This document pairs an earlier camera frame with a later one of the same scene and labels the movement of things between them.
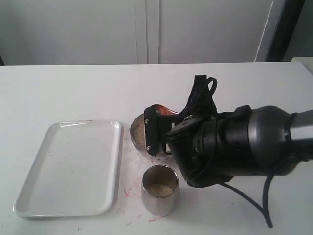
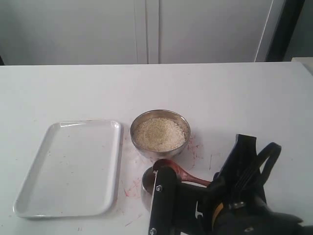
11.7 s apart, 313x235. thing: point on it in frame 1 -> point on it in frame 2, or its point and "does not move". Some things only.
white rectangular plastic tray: x=77 y=174 does not move
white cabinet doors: x=44 y=32 does not move
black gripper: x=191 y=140 -> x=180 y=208
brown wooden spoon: x=161 y=109 -> x=184 y=176
